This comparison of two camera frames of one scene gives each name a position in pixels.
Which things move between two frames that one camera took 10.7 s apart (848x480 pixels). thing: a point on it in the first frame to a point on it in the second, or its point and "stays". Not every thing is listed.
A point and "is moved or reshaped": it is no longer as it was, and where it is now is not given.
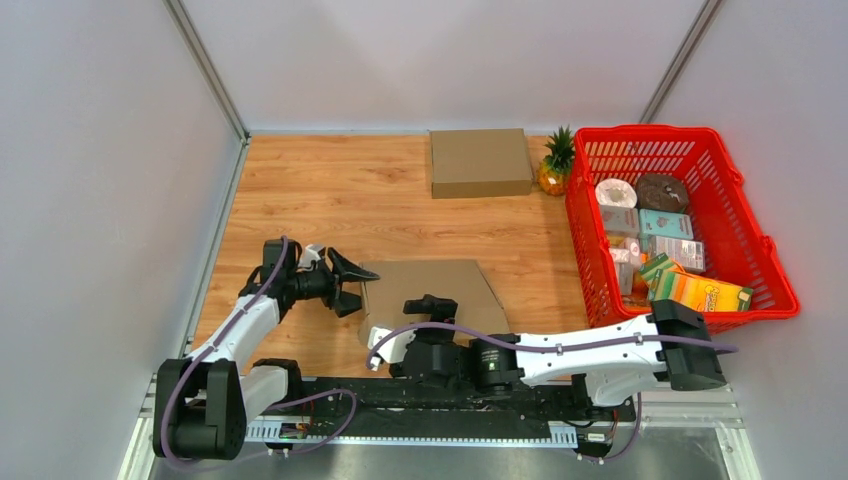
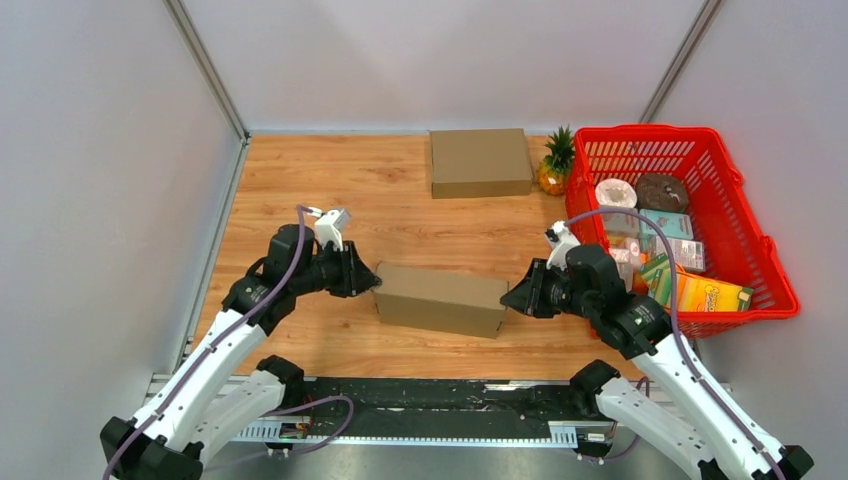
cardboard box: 386,286 is moved or reshaped
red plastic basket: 722,213 stays
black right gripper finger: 441,310 to 524,297
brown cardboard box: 482,162 stays
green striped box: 659,273 stays
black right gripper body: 435,335 to 556,297
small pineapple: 553,173 stays
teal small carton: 666,224 stays
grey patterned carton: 690,254 stays
